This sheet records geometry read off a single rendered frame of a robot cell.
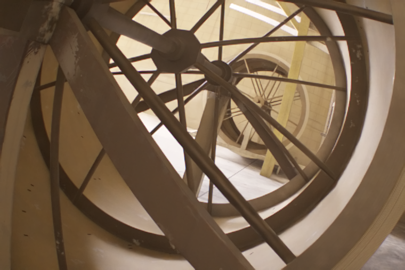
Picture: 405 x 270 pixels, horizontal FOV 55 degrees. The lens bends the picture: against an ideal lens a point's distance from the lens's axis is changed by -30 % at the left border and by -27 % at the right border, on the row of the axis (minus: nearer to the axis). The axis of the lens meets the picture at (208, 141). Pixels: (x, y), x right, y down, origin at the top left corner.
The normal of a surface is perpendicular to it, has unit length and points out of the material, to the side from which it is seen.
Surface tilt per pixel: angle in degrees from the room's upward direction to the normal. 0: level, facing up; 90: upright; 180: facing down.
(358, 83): 90
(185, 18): 90
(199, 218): 90
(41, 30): 90
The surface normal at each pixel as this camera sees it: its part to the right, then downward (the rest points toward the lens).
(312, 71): -0.18, 0.03
